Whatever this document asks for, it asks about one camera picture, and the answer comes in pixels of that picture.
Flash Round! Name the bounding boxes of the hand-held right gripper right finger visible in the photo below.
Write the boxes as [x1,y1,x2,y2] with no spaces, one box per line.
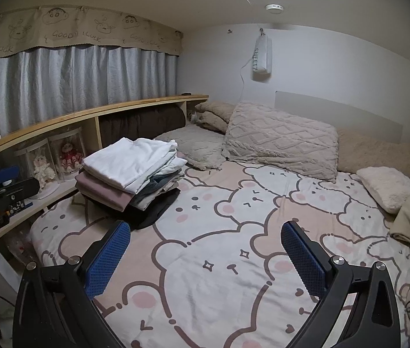
[281,220,397,348]

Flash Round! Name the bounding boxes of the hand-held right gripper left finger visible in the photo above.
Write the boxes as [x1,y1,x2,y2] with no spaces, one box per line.
[12,220,132,348]

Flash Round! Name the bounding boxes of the white shirt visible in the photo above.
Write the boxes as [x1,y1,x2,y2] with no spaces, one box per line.
[83,138,178,193]

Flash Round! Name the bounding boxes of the white rabbit doll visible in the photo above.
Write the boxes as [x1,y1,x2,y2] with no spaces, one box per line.
[33,155,54,190]

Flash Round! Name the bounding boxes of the white doll in case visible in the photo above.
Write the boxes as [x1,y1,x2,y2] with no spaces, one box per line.
[16,141,59,191]

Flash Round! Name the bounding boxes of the clear plastic bag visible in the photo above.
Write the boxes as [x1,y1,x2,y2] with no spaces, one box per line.
[7,230,38,262]

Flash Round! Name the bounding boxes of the beige folded cloth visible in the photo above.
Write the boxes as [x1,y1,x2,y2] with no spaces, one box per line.
[80,186,133,211]

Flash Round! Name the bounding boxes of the red dress doll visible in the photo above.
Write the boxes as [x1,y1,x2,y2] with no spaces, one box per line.
[59,142,83,175]

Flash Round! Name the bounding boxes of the black cloth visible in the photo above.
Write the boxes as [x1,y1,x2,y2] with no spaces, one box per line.
[82,185,181,230]

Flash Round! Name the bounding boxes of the grey folded cloth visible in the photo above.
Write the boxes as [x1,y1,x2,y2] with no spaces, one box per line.
[132,167,188,211]

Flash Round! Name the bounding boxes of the red doll in case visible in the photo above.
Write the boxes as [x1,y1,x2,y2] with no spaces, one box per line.
[50,130,85,182]

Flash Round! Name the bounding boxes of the pink folded cloth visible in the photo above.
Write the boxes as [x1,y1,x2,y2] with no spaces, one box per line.
[75,170,136,198]

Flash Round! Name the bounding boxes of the bear print bedsheet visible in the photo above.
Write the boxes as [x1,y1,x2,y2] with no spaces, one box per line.
[29,159,410,348]

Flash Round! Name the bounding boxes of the blue denim jeans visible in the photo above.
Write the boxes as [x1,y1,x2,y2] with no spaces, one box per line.
[152,173,184,190]

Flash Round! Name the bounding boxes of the wooden bedside shelf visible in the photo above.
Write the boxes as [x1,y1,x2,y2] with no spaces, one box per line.
[0,94,209,291]

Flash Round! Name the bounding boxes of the small cream cushion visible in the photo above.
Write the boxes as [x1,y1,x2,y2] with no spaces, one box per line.
[356,167,410,214]

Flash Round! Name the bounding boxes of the grey curtain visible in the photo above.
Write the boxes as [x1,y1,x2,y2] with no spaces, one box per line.
[0,43,178,138]

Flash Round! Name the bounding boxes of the large beige quilted pillow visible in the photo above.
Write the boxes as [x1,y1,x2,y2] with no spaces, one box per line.
[222,101,339,183]

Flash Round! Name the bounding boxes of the long beige fluffy pillow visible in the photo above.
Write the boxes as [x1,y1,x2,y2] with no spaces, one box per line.
[335,128,410,185]

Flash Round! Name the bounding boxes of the brown rolled blanket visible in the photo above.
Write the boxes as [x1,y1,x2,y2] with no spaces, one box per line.
[99,106,187,140]

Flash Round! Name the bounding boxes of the flat beige fluffy pillow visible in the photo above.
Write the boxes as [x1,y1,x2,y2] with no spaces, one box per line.
[153,125,227,171]

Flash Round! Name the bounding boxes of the beige printed curtain valance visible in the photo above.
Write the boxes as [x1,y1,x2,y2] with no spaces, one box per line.
[0,5,184,68]

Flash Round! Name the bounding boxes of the white hanging pouch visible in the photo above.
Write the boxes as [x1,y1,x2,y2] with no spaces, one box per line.
[251,36,273,81]

